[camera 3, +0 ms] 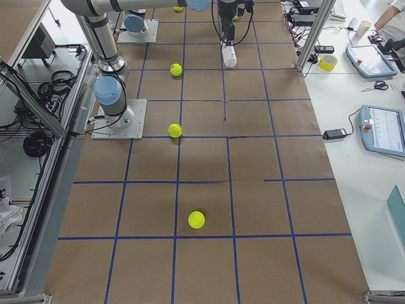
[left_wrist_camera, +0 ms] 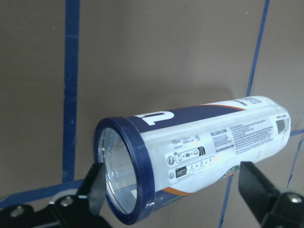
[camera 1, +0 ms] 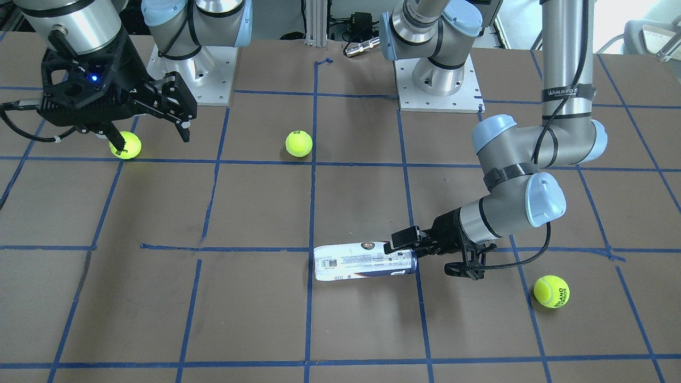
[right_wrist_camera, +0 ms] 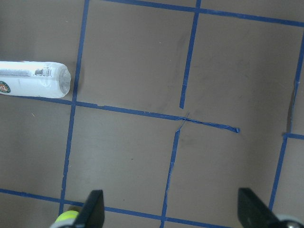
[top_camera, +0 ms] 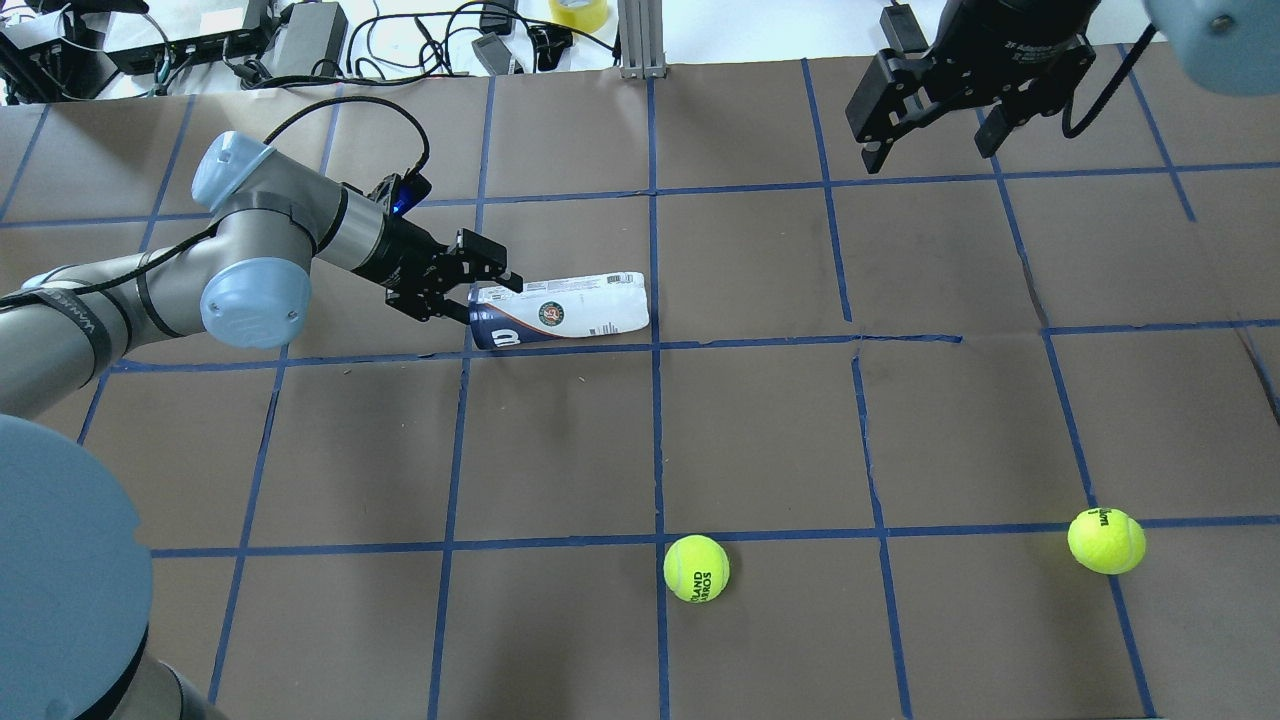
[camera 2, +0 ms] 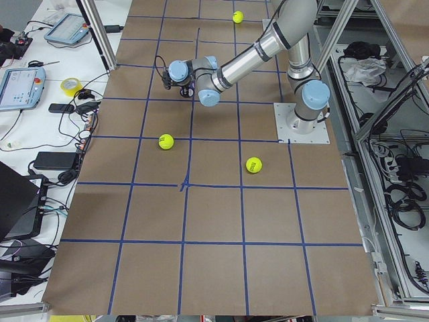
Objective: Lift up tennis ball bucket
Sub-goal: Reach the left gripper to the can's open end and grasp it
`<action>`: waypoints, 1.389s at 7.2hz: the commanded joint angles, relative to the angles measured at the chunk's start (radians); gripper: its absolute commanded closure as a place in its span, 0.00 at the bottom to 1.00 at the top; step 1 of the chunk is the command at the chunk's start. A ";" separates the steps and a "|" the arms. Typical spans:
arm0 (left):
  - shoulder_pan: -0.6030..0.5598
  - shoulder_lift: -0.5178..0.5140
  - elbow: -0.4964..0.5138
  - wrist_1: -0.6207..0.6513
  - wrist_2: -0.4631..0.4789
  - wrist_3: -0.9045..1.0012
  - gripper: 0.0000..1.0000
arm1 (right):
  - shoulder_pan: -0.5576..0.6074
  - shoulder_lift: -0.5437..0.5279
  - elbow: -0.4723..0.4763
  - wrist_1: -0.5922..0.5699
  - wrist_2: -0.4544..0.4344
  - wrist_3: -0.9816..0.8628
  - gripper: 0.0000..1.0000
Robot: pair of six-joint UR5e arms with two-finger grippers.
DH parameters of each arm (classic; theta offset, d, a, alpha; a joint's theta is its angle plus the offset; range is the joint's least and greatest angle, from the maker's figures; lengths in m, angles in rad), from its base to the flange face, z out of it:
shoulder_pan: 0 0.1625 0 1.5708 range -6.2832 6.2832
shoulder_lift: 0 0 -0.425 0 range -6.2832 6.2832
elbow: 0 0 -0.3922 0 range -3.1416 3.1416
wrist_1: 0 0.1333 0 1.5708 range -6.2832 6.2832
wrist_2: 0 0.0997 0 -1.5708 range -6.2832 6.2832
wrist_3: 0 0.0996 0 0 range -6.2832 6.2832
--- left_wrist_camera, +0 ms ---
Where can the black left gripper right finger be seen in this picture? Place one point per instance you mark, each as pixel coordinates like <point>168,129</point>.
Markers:
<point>271,207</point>

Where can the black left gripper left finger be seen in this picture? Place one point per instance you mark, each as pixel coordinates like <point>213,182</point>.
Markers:
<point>80,208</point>

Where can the white blue tennis ball can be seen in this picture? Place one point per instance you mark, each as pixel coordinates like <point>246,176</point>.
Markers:
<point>156,158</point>

